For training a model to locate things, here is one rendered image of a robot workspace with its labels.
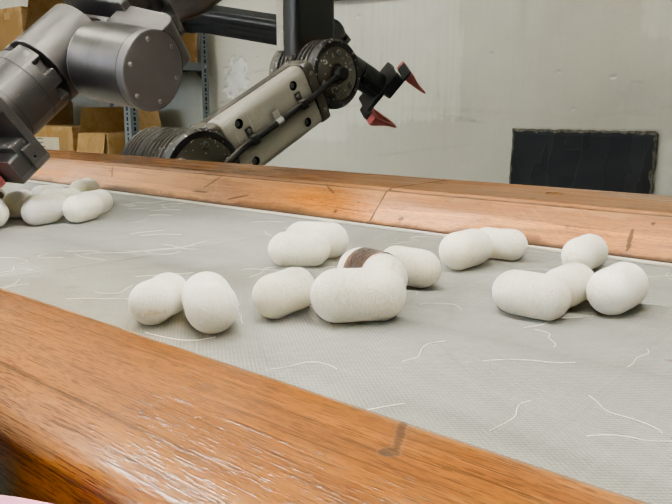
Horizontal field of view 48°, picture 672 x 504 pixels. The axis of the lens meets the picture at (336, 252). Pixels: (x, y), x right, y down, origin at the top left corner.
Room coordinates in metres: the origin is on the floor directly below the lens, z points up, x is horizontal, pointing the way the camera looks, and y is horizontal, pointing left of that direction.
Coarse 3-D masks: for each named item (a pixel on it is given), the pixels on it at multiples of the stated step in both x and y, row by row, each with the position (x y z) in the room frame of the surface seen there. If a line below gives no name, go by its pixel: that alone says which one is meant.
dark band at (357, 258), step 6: (354, 252) 0.33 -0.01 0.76; (360, 252) 0.32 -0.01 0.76; (366, 252) 0.32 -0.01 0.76; (372, 252) 0.32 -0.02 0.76; (378, 252) 0.32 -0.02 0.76; (384, 252) 0.33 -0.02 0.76; (348, 258) 0.32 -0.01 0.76; (354, 258) 0.32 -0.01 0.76; (360, 258) 0.32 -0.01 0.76; (366, 258) 0.32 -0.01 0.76; (348, 264) 0.32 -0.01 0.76; (354, 264) 0.32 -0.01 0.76; (360, 264) 0.32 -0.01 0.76
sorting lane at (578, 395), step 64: (0, 256) 0.42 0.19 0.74; (64, 256) 0.42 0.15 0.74; (128, 256) 0.42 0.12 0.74; (192, 256) 0.42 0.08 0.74; (256, 256) 0.42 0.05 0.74; (128, 320) 0.29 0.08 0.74; (256, 320) 0.29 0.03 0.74; (320, 320) 0.29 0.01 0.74; (448, 320) 0.29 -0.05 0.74; (512, 320) 0.29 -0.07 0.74; (576, 320) 0.29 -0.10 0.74; (640, 320) 0.29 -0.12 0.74; (320, 384) 0.22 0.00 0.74; (384, 384) 0.22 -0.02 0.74; (448, 384) 0.22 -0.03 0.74; (512, 384) 0.22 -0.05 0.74; (576, 384) 0.22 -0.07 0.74; (640, 384) 0.22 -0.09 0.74; (512, 448) 0.18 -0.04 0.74; (576, 448) 0.18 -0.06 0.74; (640, 448) 0.18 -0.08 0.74
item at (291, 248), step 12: (276, 240) 0.39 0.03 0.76; (288, 240) 0.38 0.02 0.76; (300, 240) 0.39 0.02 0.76; (312, 240) 0.39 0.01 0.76; (324, 240) 0.39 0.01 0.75; (276, 252) 0.38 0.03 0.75; (288, 252) 0.38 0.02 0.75; (300, 252) 0.38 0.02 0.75; (312, 252) 0.38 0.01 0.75; (324, 252) 0.39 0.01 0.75; (288, 264) 0.39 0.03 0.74; (300, 264) 0.39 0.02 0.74; (312, 264) 0.39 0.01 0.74
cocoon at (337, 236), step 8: (296, 224) 0.41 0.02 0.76; (304, 224) 0.41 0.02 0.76; (312, 224) 0.41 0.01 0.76; (320, 224) 0.41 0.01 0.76; (328, 224) 0.41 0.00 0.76; (336, 224) 0.41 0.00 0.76; (320, 232) 0.41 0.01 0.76; (328, 232) 0.40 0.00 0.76; (336, 232) 0.41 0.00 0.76; (344, 232) 0.41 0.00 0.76; (328, 240) 0.40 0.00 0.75; (336, 240) 0.40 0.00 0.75; (344, 240) 0.41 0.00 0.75; (336, 248) 0.40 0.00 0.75; (344, 248) 0.41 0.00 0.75; (328, 256) 0.41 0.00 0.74; (336, 256) 0.41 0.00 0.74
